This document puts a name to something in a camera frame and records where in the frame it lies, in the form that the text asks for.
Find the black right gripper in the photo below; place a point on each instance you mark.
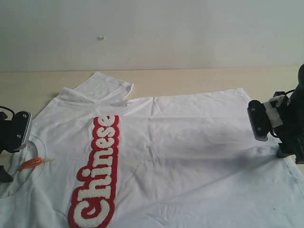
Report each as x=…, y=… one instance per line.
x=292, y=133

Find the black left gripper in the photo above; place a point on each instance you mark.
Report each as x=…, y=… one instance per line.
x=6, y=143

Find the white t-shirt red lettering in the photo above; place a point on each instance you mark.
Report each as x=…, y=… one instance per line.
x=185, y=161

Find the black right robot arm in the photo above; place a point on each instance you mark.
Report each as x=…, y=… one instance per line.
x=299, y=90

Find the orange clothing tag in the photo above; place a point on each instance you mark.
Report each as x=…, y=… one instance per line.
x=34, y=162

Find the right wrist camera black silver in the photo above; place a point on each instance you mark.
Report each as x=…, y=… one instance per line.
x=259, y=120

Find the wrist camera black silver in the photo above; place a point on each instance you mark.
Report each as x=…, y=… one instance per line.
x=259, y=120
x=22, y=123

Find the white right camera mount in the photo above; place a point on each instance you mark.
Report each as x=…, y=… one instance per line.
x=276, y=109

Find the left wrist camera black silver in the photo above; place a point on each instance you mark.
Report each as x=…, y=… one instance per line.
x=22, y=123

